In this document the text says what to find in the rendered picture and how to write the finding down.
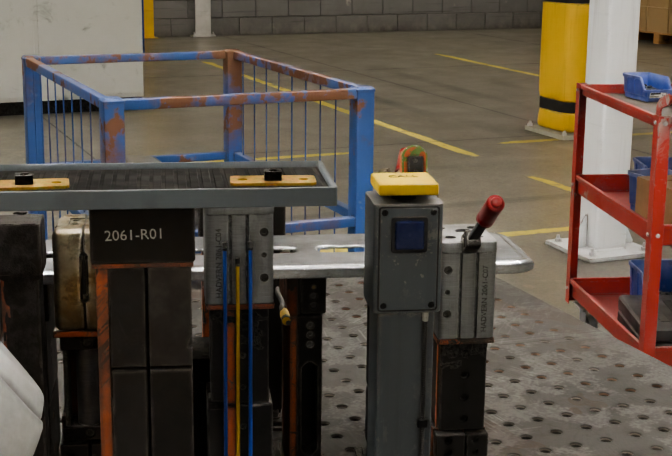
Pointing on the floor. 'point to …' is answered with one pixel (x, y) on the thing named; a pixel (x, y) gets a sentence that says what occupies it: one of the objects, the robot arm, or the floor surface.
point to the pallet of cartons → (656, 12)
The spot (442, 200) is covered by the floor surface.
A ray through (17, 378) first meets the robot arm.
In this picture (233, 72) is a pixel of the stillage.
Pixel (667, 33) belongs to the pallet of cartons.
